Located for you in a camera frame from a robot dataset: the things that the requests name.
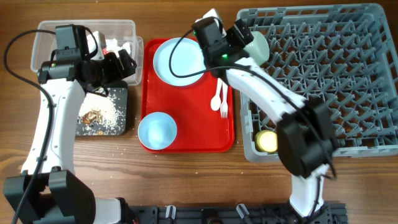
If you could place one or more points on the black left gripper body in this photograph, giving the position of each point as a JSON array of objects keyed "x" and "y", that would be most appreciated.
[{"x": 109, "y": 70}]

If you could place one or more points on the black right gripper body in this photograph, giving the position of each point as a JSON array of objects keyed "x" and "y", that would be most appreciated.
[{"x": 234, "y": 39}]

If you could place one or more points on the green bowl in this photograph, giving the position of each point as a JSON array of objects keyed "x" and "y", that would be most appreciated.
[{"x": 258, "y": 49}]

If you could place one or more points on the brown food scraps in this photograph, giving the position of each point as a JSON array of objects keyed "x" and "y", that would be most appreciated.
[{"x": 91, "y": 117}]

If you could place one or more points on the light blue plate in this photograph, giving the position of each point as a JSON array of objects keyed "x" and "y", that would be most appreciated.
[{"x": 186, "y": 59}]

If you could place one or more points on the white plastic spoon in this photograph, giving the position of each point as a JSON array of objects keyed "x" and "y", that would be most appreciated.
[{"x": 216, "y": 100}]

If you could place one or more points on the pink plastic fork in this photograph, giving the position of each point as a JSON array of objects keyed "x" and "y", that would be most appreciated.
[{"x": 224, "y": 103}]

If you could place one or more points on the light blue bowl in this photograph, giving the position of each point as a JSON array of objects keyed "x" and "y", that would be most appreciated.
[{"x": 157, "y": 131}]

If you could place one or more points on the yellow plastic cup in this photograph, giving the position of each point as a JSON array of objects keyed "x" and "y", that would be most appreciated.
[{"x": 266, "y": 141}]

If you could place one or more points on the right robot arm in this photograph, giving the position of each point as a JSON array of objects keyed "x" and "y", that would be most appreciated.
[{"x": 305, "y": 134}]

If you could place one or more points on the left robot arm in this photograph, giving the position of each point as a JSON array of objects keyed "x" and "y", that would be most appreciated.
[{"x": 47, "y": 190}]

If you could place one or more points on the black waste tray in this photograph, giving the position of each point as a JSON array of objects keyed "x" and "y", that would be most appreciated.
[{"x": 105, "y": 115}]

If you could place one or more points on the clear plastic waste bin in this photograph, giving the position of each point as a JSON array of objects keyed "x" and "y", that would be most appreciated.
[{"x": 122, "y": 30}]

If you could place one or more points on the grey dishwasher rack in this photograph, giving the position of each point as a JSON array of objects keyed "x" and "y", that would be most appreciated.
[{"x": 343, "y": 54}]

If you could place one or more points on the red serving tray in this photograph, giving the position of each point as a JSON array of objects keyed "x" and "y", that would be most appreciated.
[{"x": 199, "y": 128}]

